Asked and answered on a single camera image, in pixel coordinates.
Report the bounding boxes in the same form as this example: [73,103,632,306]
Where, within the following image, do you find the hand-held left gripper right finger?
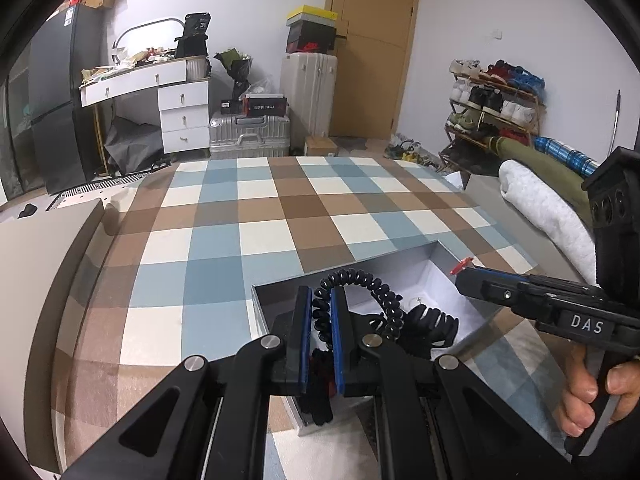
[329,287,576,480]

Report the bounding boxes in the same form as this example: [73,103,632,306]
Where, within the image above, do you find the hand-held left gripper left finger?
[60,285,313,480]

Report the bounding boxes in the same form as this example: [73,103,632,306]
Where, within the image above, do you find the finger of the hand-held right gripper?
[467,266,596,291]
[455,270,556,318]

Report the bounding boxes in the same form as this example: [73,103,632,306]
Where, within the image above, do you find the grey cardboard box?
[250,240,506,436]

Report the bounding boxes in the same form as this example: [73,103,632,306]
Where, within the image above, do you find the black choker necklace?
[310,269,407,356]

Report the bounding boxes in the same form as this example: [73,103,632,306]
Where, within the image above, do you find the person's right hand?
[556,344,640,437]

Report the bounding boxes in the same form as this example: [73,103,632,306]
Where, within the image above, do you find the black claw hair clip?
[400,305,461,361]

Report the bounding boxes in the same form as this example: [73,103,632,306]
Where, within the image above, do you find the white rolled blanket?
[498,159,601,286]

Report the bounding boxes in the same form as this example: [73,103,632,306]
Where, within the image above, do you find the blue patterned roll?
[532,136,601,177]

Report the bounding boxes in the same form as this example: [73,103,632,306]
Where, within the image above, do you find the green rolled mat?
[487,136,598,221]

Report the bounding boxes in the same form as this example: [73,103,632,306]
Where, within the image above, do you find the metal pole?
[607,90,623,161]

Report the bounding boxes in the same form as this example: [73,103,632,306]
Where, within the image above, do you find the checkered blanket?
[62,156,576,480]

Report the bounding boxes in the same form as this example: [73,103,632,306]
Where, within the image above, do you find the shoes on floor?
[385,134,443,166]

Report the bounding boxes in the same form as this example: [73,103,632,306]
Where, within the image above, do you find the shoe rack with shoes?
[440,60,546,171]

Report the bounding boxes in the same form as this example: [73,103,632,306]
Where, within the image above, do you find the small cardboard box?
[305,135,338,157]

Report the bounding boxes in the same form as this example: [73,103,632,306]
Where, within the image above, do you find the silver suitcase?
[209,112,292,160]

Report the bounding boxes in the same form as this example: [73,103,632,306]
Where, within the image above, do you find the black and red box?
[243,94,288,117]

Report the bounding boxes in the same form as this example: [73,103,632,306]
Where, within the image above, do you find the white suitcase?
[280,52,338,153]

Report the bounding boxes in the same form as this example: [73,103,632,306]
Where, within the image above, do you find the wooden door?
[325,0,423,138]

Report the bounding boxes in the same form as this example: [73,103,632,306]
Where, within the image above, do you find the black plastic bag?
[104,117,165,173]

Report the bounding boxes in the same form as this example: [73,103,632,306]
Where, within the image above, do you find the white desk with drawers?
[80,55,211,161]

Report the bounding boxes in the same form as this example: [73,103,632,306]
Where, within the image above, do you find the black wrapped bouquet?
[214,49,253,103]

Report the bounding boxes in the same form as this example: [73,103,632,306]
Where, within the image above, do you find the black shoe box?
[286,22,337,55]

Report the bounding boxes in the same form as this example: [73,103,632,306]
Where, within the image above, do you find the yellow lid shoe box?
[286,6,338,26]

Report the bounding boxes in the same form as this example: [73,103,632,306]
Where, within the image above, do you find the black refrigerator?
[27,5,108,196]

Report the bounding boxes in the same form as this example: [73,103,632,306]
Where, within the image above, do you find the arched desk mirror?
[112,18,186,56]

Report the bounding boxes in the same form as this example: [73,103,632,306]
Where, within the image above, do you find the beige bed frame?
[0,197,106,461]

